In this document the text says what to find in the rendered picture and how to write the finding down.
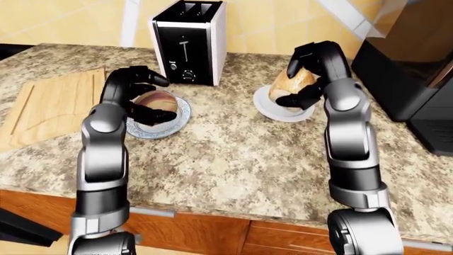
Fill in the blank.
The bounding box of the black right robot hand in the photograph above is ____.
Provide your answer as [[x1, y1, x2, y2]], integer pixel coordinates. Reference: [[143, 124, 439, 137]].
[[275, 40, 352, 111]]

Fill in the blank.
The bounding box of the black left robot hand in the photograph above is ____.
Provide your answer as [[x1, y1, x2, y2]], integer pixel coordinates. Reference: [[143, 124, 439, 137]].
[[100, 65, 178, 125]]

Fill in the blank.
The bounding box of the oval tan bread loaf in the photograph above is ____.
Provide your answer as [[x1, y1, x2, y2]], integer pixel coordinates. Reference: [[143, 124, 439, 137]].
[[268, 67, 319, 113]]

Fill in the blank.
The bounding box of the round brown bread roll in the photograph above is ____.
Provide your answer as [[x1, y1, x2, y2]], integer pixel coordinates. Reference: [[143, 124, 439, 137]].
[[132, 89, 178, 128]]

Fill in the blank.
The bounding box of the wooden cutting board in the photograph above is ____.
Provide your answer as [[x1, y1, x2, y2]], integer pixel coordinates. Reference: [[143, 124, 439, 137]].
[[0, 67, 107, 154]]

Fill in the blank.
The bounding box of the blue patterned white plate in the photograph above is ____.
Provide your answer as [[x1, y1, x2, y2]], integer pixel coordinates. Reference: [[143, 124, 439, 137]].
[[125, 96, 192, 140]]

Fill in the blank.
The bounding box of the plain white plate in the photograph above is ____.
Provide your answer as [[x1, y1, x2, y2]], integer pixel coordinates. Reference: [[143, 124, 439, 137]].
[[253, 84, 315, 123]]

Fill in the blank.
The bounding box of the black coffee machine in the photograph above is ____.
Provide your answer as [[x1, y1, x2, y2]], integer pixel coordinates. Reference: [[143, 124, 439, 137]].
[[350, 0, 453, 157]]

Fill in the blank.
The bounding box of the black and white toaster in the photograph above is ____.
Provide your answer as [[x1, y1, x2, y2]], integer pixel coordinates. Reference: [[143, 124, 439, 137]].
[[147, 0, 228, 87]]

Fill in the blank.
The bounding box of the black stovetop edge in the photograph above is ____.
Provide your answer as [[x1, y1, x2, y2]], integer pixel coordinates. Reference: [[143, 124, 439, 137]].
[[0, 42, 33, 62]]

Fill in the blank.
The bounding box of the wooden cabinet drawer front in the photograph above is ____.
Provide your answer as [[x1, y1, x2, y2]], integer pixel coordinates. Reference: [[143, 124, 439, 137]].
[[0, 189, 453, 255]]

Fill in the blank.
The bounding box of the silver drawer handle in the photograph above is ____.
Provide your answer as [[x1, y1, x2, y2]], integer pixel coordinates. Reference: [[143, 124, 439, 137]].
[[402, 239, 453, 253], [129, 206, 176, 219]]

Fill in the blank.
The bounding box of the black oven door handle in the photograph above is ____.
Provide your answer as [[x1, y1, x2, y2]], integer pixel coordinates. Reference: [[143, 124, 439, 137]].
[[0, 206, 64, 247]]

